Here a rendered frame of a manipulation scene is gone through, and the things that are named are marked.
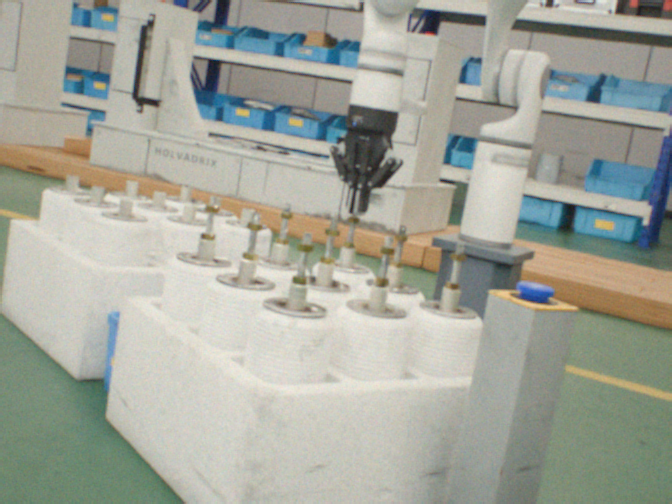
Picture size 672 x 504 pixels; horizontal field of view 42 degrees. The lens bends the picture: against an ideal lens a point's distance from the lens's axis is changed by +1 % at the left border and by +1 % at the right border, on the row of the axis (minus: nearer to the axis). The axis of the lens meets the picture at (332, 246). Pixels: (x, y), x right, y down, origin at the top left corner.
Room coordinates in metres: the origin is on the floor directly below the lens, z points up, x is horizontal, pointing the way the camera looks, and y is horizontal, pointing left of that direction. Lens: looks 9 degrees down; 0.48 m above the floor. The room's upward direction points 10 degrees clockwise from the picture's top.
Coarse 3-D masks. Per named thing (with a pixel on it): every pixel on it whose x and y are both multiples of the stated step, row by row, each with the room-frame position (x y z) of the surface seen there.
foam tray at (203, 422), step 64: (128, 320) 1.16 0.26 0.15; (128, 384) 1.14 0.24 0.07; (192, 384) 0.99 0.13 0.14; (256, 384) 0.90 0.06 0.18; (320, 384) 0.94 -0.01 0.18; (384, 384) 0.98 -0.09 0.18; (448, 384) 1.03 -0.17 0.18; (192, 448) 0.97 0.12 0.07; (256, 448) 0.88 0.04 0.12; (320, 448) 0.92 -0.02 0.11; (384, 448) 0.98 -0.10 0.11; (448, 448) 1.04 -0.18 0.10
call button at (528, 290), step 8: (520, 288) 0.95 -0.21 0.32; (528, 288) 0.94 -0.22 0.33; (536, 288) 0.94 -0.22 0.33; (544, 288) 0.94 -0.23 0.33; (552, 288) 0.95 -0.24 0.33; (520, 296) 0.95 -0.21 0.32; (528, 296) 0.94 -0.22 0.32; (536, 296) 0.94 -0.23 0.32; (544, 296) 0.93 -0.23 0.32; (552, 296) 0.94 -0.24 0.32
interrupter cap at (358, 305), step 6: (354, 300) 1.07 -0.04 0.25; (360, 300) 1.08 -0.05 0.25; (366, 300) 1.08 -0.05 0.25; (348, 306) 1.03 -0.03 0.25; (354, 306) 1.03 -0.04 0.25; (360, 306) 1.05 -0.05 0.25; (366, 306) 1.06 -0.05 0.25; (390, 306) 1.07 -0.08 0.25; (396, 306) 1.07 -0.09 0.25; (360, 312) 1.02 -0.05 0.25; (366, 312) 1.01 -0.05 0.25; (372, 312) 1.02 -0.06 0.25; (390, 312) 1.05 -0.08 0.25; (396, 312) 1.04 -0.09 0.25; (402, 312) 1.05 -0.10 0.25; (390, 318) 1.01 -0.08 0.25; (396, 318) 1.02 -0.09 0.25; (402, 318) 1.03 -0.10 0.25
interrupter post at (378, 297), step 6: (372, 288) 1.04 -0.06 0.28; (378, 288) 1.04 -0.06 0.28; (384, 288) 1.04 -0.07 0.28; (372, 294) 1.04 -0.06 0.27; (378, 294) 1.04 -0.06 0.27; (384, 294) 1.04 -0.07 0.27; (372, 300) 1.04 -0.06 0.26; (378, 300) 1.04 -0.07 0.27; (384, 300) 1.04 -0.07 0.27; (372, 306) 1.04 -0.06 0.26; (378, 306) 1.04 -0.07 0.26; (384, 306) 1.04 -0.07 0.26; (378, 312) 1.04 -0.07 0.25; (384, 312) 1.04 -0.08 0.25
